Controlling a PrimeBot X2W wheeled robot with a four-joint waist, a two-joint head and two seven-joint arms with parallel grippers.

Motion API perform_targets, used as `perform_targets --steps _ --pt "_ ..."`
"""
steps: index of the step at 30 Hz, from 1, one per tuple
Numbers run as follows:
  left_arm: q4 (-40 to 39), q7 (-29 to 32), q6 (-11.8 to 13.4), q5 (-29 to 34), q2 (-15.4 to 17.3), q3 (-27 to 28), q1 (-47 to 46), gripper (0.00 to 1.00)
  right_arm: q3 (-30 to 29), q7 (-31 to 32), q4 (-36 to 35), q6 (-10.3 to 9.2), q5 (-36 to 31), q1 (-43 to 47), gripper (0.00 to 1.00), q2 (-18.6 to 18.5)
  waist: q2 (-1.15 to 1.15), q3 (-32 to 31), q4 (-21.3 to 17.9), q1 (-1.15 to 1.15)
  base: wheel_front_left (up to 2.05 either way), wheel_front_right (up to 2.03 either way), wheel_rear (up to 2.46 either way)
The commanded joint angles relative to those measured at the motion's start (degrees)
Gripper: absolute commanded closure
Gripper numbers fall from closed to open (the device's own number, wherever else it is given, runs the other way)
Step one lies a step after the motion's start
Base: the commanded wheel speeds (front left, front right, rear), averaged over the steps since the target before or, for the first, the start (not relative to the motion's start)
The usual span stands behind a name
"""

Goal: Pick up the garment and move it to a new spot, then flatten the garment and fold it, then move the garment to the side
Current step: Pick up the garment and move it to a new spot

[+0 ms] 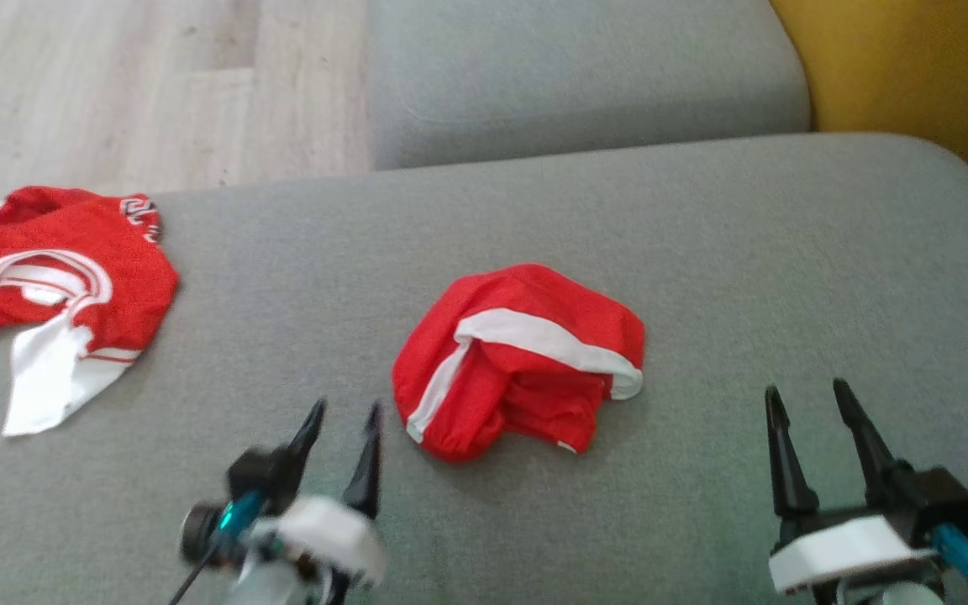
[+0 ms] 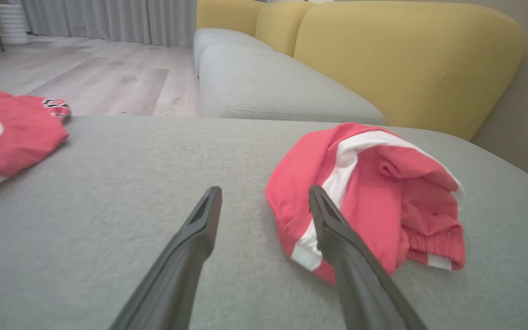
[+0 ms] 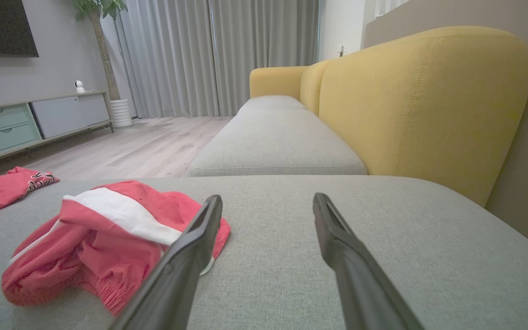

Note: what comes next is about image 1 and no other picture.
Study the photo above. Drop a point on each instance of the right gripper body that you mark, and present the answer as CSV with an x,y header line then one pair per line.
x,y
845,546

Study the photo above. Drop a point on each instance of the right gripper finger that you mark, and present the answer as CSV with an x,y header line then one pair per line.
x,y
870,445
786,470

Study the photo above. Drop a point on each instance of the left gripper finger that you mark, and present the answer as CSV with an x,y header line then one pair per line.
x,y
366,479
307,441

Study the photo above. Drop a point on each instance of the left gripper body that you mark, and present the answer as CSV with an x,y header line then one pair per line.
x,y
328,529

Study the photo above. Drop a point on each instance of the red shorts with white stripe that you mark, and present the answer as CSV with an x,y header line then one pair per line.
x,y
534,302

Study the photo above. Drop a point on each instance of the large grey sofa seat cushion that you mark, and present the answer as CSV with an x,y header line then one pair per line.
x,y
744,269

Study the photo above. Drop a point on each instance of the red and white jersey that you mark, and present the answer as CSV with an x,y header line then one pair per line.
x,y
127,277

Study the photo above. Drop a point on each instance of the yellow sofa backrest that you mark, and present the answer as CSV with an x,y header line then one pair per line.
x,y
929,67

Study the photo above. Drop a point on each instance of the small grey sofa cushion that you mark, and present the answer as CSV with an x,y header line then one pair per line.
x,y
568,76

